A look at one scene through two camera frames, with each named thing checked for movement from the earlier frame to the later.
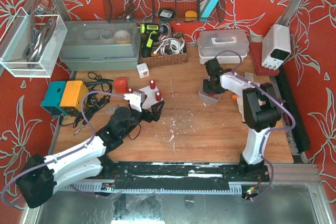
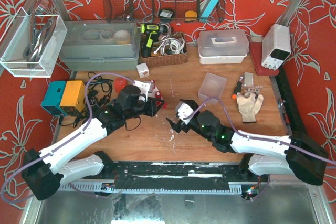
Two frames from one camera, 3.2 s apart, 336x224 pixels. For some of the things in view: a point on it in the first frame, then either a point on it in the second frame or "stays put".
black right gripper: x=209 y=86 to x=182 y=124
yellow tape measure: x=190 y=16 stays put
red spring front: x=158 y=96 stays put
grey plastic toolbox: x=101 y=45 stays put
